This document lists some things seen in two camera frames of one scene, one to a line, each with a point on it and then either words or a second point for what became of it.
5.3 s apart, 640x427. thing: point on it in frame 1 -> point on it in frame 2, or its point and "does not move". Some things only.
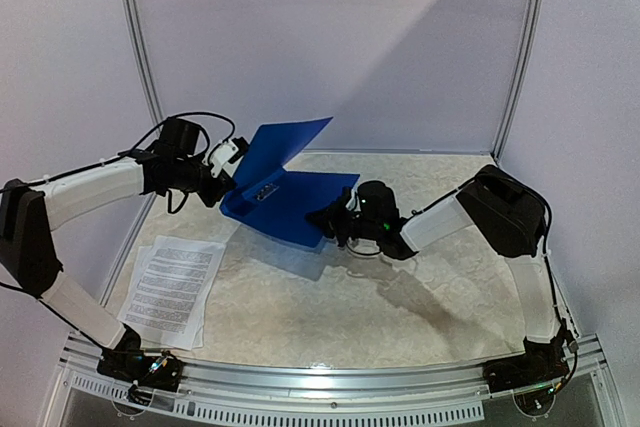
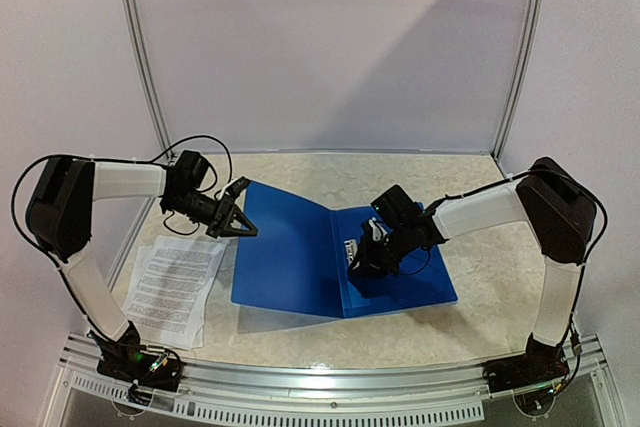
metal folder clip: [266, 191] -> [351, 248]
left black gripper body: [209, 195] -> [219, 219]
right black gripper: [338, 217] -> [368, 255]
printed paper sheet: [171, 288] does not move
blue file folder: [277, 198] -> [298, 262]
